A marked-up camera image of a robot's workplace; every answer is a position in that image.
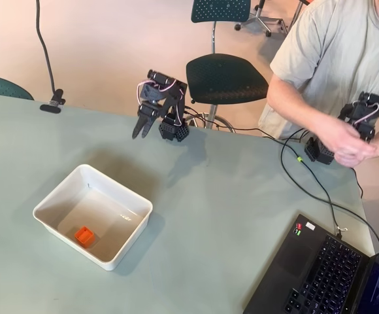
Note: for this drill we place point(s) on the black follower gripper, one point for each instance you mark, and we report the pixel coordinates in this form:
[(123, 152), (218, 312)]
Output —
[(146, 115)]

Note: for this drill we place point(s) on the orange cube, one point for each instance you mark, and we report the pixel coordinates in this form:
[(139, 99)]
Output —
[(84, 236)]

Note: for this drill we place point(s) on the black leader robot arm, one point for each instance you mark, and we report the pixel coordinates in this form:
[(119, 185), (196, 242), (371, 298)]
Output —
[(362, 111)]

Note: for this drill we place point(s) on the person's right forearm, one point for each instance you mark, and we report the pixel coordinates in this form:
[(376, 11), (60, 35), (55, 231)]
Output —
[(300, 108)]

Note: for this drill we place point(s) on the black follower robot arm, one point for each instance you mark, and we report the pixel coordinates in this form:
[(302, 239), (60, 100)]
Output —
[(176, 108)]

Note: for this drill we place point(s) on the white plastic tray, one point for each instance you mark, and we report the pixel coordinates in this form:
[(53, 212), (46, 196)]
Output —
[(104, 209)]

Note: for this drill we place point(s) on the person's right hand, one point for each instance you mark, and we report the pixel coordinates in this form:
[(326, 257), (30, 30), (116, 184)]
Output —
[(348, 147)]

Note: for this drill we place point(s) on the person's left hand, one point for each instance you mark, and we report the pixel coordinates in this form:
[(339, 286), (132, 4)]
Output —
[(372, 152)]

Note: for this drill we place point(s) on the dark green perforated stool chair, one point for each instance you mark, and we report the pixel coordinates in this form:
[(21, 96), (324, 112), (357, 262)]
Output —
[(225, 78)]

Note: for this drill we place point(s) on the teal perforated chair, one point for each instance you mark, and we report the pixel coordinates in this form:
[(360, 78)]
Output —
[(3, 86)]

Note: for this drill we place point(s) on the metal office chair star base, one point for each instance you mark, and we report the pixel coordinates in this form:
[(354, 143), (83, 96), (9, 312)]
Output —
[(259, 20)]

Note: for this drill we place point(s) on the orange table with metal legs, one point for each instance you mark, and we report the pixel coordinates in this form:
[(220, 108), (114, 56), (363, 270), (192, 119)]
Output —
[(297, 11)]

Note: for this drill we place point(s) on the person in grey t-shirt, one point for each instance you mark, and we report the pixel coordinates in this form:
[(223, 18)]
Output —
[(333, 52)]

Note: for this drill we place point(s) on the black laptop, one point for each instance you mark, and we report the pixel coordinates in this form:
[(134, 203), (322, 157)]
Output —
[(317, 274)]

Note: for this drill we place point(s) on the black gooseneck clamp mount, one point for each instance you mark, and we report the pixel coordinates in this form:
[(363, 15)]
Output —
[(53, 103)]

